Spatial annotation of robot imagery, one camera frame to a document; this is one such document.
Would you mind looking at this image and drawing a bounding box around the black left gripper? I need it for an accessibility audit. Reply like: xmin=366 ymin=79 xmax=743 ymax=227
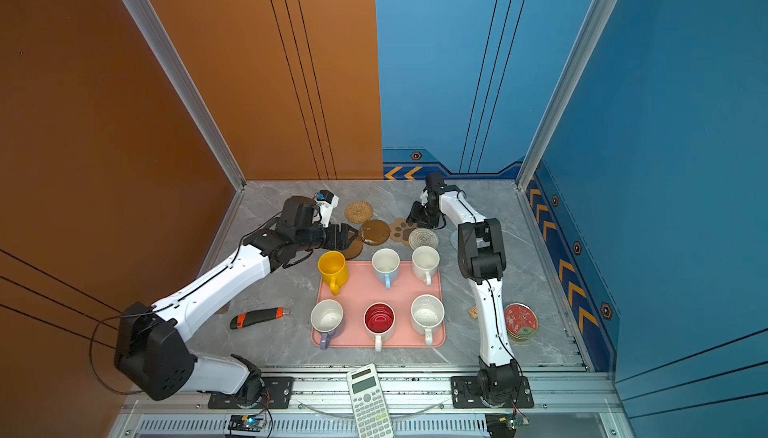
xmin=296 ymin=221 xmax=360 ymax=255

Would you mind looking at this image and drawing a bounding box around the plain brown wooden coaster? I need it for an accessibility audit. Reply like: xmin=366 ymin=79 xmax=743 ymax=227
xmin=342 ymin=238 xmax=364 ymax=260

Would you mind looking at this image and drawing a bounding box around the glossy brown wooden coaster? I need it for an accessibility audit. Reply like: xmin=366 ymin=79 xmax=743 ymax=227
xmin=360 ymin=219 xmax=391 ymax=246

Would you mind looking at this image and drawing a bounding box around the rattan woven round coaster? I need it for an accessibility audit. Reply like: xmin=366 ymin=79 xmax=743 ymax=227
xmin=344 ymin=201 xmax=374 ymax=224

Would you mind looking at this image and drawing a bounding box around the multicolour woven round coaster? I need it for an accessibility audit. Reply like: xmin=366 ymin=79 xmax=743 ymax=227
xmin=408 ymin=228 xmax=439 ymax=250

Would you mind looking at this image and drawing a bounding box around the light blue woven coaster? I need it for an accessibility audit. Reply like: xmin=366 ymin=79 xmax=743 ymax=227
xmin=449 ymin=230 xmax=459 ymax=250

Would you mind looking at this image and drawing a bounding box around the cork paw print coaster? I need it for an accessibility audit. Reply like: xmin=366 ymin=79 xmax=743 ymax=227
xmin=389 ymin=218 xmax=418 ymax=246

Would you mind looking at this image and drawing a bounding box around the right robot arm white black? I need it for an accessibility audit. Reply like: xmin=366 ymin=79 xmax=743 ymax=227
xmin=407 ymin=172 xmax=523 ymax=407

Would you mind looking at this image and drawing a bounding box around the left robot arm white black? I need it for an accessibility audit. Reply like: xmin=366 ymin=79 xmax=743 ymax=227
xmin=114 ymin=190 xmax=358 ymax=407

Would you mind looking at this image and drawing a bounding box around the yellow mug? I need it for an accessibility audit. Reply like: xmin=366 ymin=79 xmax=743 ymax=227
xmin=318 ymin=251 xmax=349 ymax=296

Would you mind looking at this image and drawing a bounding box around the white mug back right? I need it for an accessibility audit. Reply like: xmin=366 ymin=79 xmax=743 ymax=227
xmin=411 ymin=246 xmax=440 ymax=286

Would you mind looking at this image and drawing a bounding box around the pink tray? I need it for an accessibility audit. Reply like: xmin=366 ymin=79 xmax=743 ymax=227
xmin=310 ymin=260 xmax=447 ymax=349

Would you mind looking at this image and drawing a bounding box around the white mug red inside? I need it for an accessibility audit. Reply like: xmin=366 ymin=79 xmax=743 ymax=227
xmin=363 ymin=302 xmax=396 ymax=352

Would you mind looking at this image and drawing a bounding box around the white mug front right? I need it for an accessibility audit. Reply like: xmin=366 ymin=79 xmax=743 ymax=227
xmin=410 ymin=294 xmax=445 ymax=347

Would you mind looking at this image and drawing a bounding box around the red round tin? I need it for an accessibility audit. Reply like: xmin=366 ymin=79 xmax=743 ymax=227
xmin=504 ymin=303 xmax=539 ymax=342

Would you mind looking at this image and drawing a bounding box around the orange black utility knife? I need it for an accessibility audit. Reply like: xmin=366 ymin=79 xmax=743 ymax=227
xmin=229 ymin=307 xmax=291 ymax=330

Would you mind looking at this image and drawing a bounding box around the white calculator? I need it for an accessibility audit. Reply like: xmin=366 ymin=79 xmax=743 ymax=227
xmin=346 ymin=364 xmax=394 ymax=438

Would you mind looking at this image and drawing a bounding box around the right circuit board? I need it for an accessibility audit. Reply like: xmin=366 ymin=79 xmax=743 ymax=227
xmin=485 ymin=414 xmax=530 ymax=438

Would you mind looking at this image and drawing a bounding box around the circuit board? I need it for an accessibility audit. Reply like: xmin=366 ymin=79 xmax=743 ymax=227
xmin=227 ymin=414 xmax=270 ymax=437
xmin=485 ymin=414 xmax=530 ymax=438

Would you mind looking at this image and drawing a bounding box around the left circuit board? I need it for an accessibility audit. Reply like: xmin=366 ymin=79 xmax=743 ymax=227
xmin=227 ymin=414 xmax=270 ymax=437

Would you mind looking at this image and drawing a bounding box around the white mug blue handle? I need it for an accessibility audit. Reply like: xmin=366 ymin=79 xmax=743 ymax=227
xmin=371 ymin=248 xmax=401 ymax=290

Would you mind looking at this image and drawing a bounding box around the white mug purple handle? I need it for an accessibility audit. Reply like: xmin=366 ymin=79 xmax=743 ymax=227
xmin=310 ymin=299 xmax=345 ymax=350

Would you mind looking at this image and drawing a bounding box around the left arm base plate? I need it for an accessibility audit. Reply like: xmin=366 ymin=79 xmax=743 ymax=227
xmin=207 ymin=376 xmax=294 ymax=410

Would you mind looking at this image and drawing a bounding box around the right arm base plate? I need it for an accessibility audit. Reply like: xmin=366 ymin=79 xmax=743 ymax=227
xmin=450 ymin=375 xmax=535 ymax=409

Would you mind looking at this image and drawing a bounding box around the aluminium frame post left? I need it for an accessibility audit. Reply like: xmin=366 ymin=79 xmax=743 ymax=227
xmin=121 ymin=0 xmax=246 ymax=191

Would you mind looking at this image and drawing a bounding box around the aluminium frame post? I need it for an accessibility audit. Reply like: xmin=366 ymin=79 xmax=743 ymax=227
xmin=121 ymin=0 xmax=246 ymax=191
xmin=515 ymin=0 xmax=618 ymax=192

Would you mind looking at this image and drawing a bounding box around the aluminium front rail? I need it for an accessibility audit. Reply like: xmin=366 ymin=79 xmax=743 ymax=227
xmin=109 ymin=365 xmax=634 ymax=437

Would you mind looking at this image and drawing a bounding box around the aluminium frame post right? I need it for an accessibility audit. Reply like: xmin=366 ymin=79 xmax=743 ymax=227
xmin=515 ymin=0 xmax=618 ymax=192

